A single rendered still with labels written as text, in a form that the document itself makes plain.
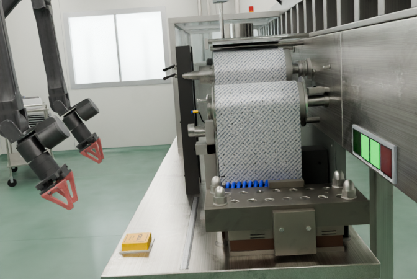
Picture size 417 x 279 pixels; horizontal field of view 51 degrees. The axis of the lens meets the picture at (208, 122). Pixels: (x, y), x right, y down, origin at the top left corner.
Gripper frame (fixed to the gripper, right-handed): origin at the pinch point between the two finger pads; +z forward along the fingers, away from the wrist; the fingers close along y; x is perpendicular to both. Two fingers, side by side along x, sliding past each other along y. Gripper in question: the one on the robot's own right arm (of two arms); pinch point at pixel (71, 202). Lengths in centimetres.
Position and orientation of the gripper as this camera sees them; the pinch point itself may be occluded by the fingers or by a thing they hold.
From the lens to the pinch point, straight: 121.1
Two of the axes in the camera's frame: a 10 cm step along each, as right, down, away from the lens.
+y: -0.9, -1.4, 9.9
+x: -8.3, 5.5, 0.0
